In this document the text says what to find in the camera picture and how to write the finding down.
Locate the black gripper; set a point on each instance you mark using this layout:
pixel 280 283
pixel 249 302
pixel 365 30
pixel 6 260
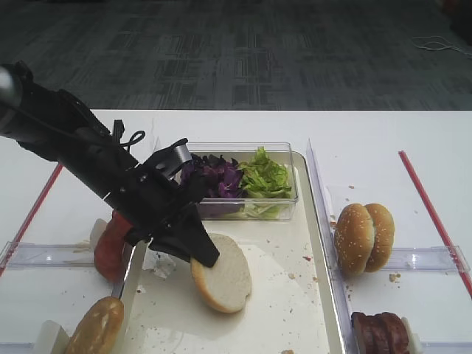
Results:
pixel 161 211

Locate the bun slice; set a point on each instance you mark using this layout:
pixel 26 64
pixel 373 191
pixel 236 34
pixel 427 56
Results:
pixel 97 331
pixel 226 286

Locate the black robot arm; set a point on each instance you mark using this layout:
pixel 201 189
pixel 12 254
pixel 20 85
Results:
pixel 59 127

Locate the tomato slices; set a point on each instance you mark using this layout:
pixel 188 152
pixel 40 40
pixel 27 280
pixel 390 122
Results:
pixel 108 251

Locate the green lettuce shreds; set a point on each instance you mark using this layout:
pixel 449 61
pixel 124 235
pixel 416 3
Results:
pixel 263 177

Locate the meat patties stack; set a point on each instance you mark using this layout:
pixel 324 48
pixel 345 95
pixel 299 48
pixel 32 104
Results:
pixel 380 333

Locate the purple cabbage shreds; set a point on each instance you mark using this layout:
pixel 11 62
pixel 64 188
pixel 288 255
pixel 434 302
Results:
pixel 222 177

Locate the clear plastic salad box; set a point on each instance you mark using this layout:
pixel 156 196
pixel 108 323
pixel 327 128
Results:
pixel 261 209

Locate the white upper pusher block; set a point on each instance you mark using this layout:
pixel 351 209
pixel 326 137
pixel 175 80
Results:
pixel 97 231

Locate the white pusher block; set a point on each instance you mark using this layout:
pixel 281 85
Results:
pixel 414 345
pixel 97 231
pixel 52 339

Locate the white metal tray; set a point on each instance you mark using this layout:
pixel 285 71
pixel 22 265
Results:
pixel 268 292

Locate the left red strip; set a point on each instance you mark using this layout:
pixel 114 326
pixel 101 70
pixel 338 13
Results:
pixel 22 195

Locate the red strip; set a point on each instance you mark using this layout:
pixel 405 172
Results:
pixel 22 195
pixel 447 241

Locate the white lower pusher block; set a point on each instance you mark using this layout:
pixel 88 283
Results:
pixel 52 339

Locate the front sesame top bun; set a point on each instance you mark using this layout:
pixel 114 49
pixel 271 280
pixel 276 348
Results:
pixel 354 239

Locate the rear top bun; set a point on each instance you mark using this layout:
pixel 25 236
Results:
pixel 384 227

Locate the white right pusher block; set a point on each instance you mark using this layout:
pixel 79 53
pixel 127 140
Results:
pixel 414 345

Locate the right red strip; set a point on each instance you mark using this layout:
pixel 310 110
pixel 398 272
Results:
pixel 447 241

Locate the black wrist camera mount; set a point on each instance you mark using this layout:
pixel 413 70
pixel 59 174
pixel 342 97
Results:
pixel 170 160

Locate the right long clear rail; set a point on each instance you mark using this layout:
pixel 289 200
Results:
pixel 335 280

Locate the left upper clear rail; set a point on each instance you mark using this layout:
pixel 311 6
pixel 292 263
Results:
pixel 19 255

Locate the right lower clear rail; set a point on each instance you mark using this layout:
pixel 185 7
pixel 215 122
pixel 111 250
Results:
pixel 435 347

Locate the right upper clear rail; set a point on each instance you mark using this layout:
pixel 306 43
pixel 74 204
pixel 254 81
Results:
pixel 434 259

